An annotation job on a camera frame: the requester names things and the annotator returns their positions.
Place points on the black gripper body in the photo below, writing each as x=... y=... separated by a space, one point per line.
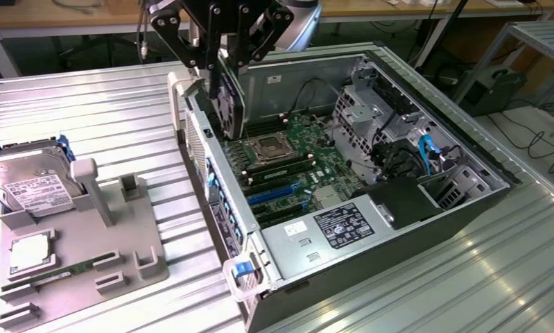
x=225 y=7

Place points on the dark graphics card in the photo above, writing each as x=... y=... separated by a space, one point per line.
x=232 y=107

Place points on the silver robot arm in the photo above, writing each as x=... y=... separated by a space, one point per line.
x=300 y=27

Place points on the wooden desk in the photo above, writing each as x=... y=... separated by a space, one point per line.
x=74 y=15

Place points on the CPU socket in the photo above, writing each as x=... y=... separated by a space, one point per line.
x=269 y=145

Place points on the metal disk bay cage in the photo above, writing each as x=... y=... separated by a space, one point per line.
x=357 y=128

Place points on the green motherboard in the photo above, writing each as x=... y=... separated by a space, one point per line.
x=323 y=163

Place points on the installed RAM stick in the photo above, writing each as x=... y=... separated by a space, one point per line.
x=281 y=170

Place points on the blue expansion slot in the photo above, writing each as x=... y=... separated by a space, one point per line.
x=275 y=195

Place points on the silver chipset heatsink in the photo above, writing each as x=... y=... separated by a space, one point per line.
x=329 y=196

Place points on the hard disk with blue rails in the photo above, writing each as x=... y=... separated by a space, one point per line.
x=31 y=180

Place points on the black plastic shroud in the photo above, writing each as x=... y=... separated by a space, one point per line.
x=399 y=203

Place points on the metal slat side table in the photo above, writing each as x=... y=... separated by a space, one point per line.
x=536 y=38

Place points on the grey power supply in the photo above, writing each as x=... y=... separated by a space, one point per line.
x=323 y=239

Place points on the open grey PC case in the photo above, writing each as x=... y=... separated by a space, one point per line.
x=397 y=249

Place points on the blue case latch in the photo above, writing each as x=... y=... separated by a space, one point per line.
x=241 y=269

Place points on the grey parts rack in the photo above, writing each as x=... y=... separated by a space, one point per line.
x=78 y=263

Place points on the silver CPU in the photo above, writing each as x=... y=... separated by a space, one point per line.
x=31 y=255

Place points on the green RAM stick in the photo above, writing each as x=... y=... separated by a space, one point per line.
x=74 y=272

